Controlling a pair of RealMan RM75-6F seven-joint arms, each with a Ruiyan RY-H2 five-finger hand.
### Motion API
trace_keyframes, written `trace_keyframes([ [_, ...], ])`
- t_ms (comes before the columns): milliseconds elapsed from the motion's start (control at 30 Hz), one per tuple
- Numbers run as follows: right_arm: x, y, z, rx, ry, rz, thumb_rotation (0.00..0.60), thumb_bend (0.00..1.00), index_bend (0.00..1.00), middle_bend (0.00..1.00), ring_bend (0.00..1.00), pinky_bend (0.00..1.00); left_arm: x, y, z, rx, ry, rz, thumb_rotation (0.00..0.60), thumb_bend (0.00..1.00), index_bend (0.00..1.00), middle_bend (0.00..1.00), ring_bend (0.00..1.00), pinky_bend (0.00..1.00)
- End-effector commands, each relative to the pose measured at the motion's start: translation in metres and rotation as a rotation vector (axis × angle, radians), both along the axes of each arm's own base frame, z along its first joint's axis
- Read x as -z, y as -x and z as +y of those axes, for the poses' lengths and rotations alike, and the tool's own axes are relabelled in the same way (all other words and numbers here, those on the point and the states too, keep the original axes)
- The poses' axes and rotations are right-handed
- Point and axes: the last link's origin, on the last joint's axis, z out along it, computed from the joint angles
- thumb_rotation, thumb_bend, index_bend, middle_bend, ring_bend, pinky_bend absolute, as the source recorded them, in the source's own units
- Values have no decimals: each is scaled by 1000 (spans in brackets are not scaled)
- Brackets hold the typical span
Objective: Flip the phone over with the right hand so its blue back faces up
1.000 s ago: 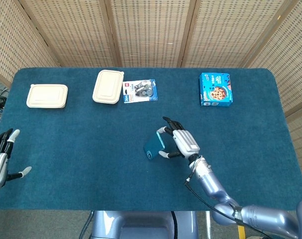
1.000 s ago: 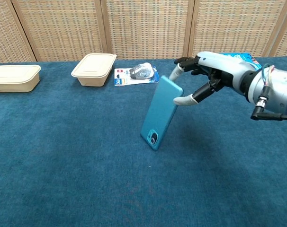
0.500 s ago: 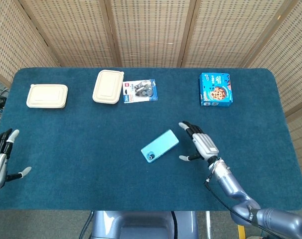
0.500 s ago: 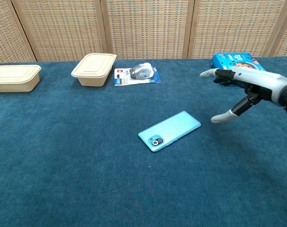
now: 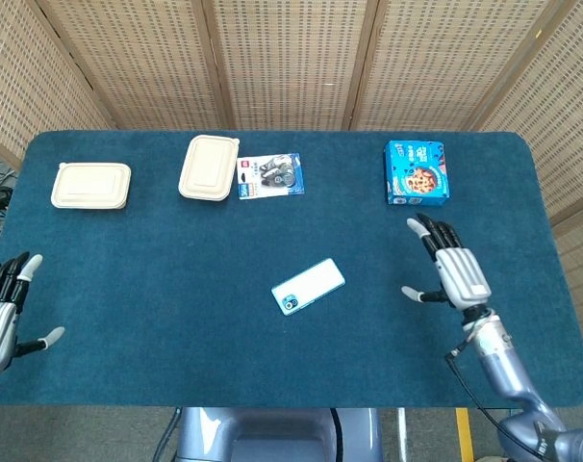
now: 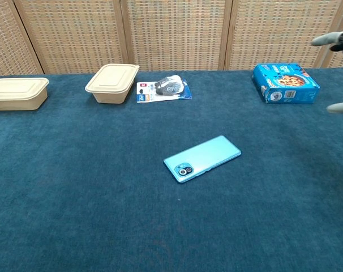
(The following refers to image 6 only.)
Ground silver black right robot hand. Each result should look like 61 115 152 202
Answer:
311 30 343 114

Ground slim rectangular smartphone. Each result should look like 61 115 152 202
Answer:
163 135 242 185

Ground blue cookie box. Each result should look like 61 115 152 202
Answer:
252 62 321 105

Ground correction tape blister pack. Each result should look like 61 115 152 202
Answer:
136 74 193 104

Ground beige lidded food box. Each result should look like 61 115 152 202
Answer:
84 63 140 104
0 77 50 111

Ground dark blue table cloth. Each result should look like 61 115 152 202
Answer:
0 67 343 272

